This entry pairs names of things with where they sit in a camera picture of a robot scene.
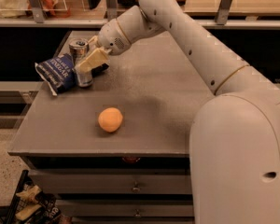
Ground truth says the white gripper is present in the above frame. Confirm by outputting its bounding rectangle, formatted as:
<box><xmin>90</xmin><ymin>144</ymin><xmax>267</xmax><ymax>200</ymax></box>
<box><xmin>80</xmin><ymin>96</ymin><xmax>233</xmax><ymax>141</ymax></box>
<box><xmin>75</xmin><ymin>19</ymin><xmax>131</xmax><ymax>74</ymax></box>

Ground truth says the silver redbull can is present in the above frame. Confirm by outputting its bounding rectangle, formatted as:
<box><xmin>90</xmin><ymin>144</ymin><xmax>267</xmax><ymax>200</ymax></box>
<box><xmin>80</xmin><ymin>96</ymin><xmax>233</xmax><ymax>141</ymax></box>
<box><xmin>69</xmin><ymin>38</ymin><xmax>92</xmax><ymax>88</ymax></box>

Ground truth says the blue chip bag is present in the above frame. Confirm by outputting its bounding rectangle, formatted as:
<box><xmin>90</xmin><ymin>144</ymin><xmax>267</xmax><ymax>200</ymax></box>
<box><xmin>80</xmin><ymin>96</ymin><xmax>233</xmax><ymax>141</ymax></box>
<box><xmin>35</xmin><ymin>53</ymin><xmax>110</xmax><ymax>97</ymax></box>

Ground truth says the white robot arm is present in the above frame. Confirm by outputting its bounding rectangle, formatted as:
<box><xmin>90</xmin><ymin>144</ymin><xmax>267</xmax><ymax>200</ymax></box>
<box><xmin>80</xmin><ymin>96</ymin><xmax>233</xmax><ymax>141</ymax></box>
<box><xmin>83</xmin><ymin>0</ymin><xmax>280</xmax><ymax>224</ymax></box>

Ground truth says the metal shelf rack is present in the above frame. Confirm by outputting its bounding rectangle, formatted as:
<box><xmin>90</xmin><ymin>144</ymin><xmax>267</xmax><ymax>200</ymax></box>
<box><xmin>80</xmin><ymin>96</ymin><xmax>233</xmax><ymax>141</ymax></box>
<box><xmin>0</xmin><ymin>0</ymin><xmax>280</xmax><ymax>30</ymax></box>

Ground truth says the orange fruit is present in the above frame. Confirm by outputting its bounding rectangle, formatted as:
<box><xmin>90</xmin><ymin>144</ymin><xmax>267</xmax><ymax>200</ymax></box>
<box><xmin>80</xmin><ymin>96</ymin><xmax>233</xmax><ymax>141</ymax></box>
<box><xmin>98</xmin><ymin>107</ymin><xmax>123</xmax><ymax>133</ymax></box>

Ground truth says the grey drawer cabinet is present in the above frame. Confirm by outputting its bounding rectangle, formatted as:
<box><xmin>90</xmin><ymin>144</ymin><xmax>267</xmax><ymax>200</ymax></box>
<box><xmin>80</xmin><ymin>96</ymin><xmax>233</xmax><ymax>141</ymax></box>
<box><xmin>7</xmin><ymin>33</ymin><xmax>212</xmax><ymax>224</ymax></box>

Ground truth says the upper drawer knob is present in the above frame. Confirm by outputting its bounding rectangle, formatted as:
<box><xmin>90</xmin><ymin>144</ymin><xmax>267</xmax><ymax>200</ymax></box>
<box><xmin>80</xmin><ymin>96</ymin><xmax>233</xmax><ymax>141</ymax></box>
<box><xmin>132</xmin><ymin>182</ymin><xmax>141</xmax><ymax>193</ymax></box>

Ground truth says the drawer knob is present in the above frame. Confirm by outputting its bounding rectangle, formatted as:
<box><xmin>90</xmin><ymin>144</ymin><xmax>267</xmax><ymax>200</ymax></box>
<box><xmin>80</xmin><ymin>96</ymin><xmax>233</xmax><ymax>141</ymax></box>
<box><xmin>133</xmin><ymin>209</ymin><xmax>142</xmax><ymax>218</ymax></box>
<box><xmin>132</xmin><ymin>182</ymin><xmax>141</xmax><ymax>193</ymax></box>

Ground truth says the lower drawer knob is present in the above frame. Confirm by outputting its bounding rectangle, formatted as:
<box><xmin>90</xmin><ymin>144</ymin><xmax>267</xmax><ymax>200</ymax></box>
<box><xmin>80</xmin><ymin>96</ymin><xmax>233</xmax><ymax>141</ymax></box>
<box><xmin>133</xmin><ymin>209</ymin><xmax>142</xmax><ymax>218</ymax></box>

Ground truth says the black wire basket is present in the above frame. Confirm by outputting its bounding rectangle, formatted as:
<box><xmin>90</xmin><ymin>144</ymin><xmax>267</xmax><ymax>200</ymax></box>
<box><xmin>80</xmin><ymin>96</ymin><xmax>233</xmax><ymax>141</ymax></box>
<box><xmin>4</xmin><ymin>170</ymin><xmax>72</xmax><ymax>224</ymax></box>

